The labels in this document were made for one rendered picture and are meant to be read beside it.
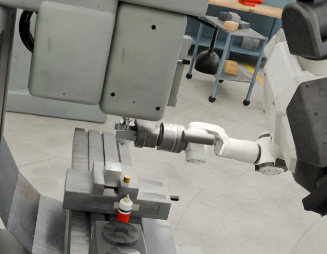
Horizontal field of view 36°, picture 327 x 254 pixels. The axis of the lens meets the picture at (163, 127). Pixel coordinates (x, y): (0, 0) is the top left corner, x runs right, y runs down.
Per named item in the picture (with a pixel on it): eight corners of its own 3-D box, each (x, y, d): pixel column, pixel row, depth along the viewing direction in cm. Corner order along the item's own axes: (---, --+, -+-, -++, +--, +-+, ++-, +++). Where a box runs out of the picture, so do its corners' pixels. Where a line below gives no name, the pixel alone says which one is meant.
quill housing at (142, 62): (155, 99, 160) (178, -1, 148) (164, 126, 142) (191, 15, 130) (95, 89, 156) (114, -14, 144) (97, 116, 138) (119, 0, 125)
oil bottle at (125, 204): (127, 220, 164) (133, 191, 159) (128, 228, 160) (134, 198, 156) (115, 219, 163) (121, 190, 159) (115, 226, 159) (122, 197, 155)
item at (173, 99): (173, 102, 153) (190, 35, 145) (175, 107, 149) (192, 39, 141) (160, 100, 152) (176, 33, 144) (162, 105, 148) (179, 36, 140)
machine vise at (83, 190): (161, 196, 182) (168, 170, 178) (167, 220, 169) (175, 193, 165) (64, 184, 175) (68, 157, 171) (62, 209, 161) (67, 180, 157)
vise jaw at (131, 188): (133, 176, 177) (135, 166, 176) (136, 199, 164) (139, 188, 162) (116, 173, 176) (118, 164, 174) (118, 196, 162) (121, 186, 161)
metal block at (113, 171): (117, 178, 171) (120, 162, 169) (118, 187, 166) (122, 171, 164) (102, 176, 170) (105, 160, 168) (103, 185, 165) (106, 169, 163)
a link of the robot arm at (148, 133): (136, 111, 157) (173, 116, 159) (130, 138, 160) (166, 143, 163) (140, 127, 145) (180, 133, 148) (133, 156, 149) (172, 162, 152)
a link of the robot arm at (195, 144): (170, 127, 161) (203, 132, 163) (167, 160, 158) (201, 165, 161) (180, 119, 150) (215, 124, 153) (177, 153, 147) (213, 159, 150)
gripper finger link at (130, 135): (116, 128, 149) (137, 131, 150) (114, 137, 150) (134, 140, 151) (117, 130, 147) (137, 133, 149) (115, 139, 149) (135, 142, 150)
